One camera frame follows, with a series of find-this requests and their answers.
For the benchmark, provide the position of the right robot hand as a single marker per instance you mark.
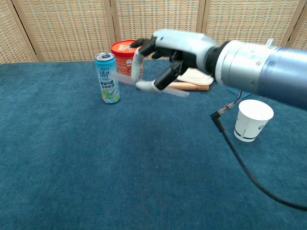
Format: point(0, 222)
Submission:
point(182, 51)

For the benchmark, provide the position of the transparent plastic straw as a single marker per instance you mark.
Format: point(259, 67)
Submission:
point(178, 92)

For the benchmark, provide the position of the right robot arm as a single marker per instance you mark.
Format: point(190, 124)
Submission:
point(259, 67)

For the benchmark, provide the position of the white paper cup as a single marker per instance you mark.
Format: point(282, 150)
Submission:
point(251, 122)

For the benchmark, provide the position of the wooden rolling pin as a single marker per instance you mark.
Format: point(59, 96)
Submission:
point(192, 86)

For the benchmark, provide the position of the orange instant noodle tub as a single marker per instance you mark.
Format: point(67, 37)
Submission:
point(122, 61)

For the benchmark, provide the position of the blue RIO drink can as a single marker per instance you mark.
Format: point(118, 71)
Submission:
point(107, 81)

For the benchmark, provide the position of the woven rattan folding screen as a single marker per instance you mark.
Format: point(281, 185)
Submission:
point(72, 26)

